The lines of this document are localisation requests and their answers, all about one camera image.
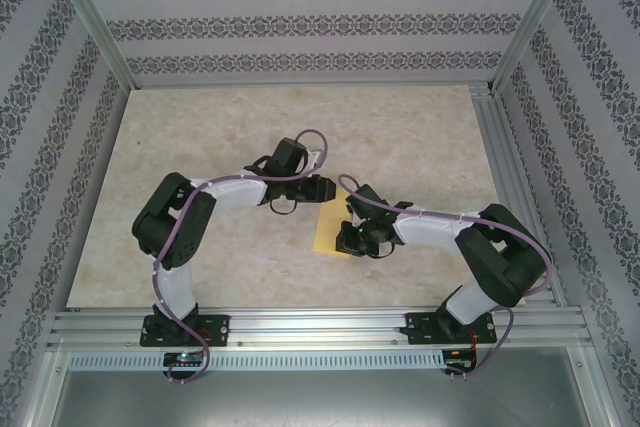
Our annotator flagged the pale yellow paper sheet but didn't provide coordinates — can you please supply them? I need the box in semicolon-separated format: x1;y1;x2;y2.
310;186;354;257

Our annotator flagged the right controller board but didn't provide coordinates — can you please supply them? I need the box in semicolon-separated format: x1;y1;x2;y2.
442;346;479;373

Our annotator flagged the controller board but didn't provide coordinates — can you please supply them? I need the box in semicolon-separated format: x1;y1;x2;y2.
442;346;479;373
163;351;206;373

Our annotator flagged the left controller board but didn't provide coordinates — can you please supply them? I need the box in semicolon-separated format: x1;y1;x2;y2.
163;351;206;373

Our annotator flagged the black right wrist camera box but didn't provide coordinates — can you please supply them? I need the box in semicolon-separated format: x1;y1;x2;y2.
346;185;389;221

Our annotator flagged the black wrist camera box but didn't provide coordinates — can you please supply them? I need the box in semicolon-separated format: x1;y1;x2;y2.
346;185;389;221
267;136;324;176

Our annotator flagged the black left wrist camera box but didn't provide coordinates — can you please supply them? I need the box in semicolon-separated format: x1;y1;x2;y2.
267;136;324;176

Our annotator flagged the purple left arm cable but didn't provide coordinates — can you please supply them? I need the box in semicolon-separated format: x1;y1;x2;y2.
152;127;331;388

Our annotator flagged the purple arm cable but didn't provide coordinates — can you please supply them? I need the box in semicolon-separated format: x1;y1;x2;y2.
152;127;331;388
337;174;554;381

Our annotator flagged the aluminium mounting rail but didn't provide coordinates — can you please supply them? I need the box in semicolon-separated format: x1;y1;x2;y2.
47;309;594;349

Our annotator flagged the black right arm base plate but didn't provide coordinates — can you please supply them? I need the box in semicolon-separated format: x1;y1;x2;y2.
405;311;497;347

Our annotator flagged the slotted grey cable duct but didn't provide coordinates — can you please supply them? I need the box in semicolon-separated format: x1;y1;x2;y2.
67;349;446;372

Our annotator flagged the aluminium side rail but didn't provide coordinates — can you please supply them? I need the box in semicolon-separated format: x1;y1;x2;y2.
469;82;569;309

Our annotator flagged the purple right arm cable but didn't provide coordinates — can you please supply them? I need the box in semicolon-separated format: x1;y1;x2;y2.
337;174;554;381

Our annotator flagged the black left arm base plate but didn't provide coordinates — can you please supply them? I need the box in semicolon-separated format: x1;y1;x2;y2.
141;313;231;348

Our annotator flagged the aluminium frame post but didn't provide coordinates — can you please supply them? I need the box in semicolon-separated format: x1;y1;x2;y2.
489;0;584;94
47;0;137;92

